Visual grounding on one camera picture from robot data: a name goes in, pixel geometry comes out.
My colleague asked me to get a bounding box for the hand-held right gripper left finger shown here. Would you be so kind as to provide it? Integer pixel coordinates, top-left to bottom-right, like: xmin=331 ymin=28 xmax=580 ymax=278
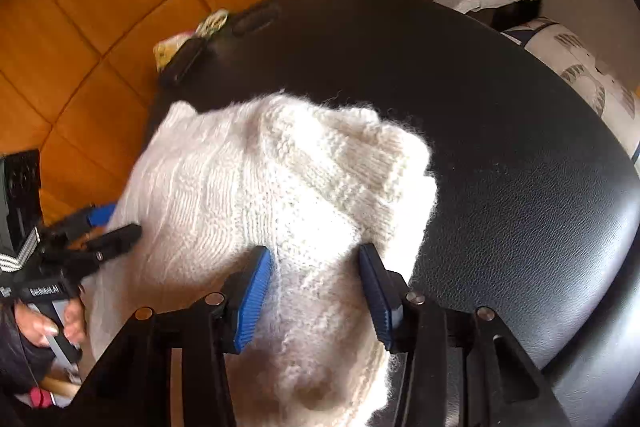
xmin=65 ymin=245 xmax=275 ymax=427

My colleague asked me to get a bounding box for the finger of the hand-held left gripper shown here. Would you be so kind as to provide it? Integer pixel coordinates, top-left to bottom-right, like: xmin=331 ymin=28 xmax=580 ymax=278
xmin=45 ymin=203 xmax=119 ymax=239
xmin=79 ymin=223 xmax=143 ymax=264

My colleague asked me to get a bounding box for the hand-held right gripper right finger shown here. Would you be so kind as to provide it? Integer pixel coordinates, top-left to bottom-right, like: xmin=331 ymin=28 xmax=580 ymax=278
xmin=357 ymin=243 xmax=573 ymax=427

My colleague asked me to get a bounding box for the cream knit sweater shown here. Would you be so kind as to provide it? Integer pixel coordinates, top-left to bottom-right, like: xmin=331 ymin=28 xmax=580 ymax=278
xmin=87 ymin=92 xmax=441 ymax=427

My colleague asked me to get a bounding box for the person's left hand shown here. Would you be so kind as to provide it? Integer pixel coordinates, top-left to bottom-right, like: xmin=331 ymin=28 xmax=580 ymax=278
xmin=12 ymin=297 xmax=88 ymax=349

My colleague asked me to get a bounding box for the black box device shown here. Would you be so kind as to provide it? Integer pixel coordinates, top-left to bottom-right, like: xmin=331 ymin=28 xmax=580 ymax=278
xmin=0 ymin=149 xmax=43 ymax=258

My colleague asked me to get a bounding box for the floral printed cloth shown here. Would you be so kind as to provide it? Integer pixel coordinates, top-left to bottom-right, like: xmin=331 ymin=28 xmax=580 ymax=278
xmin=152 ymin=9 xmax=231 ymax=72

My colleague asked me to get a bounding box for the triangle pattern pillow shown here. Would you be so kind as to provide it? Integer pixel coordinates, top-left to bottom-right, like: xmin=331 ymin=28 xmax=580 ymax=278
xmin=500 ymin=18 xmax=640 ymax=168

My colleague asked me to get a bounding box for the striped strap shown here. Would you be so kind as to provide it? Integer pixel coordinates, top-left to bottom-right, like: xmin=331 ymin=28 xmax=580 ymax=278
xmin=0 ymin=227 xmax=40 ymax=277

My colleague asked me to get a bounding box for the black strap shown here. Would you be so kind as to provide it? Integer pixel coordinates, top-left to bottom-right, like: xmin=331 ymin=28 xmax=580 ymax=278
xmin=158 ymin=38 xmax=212 ymax=88

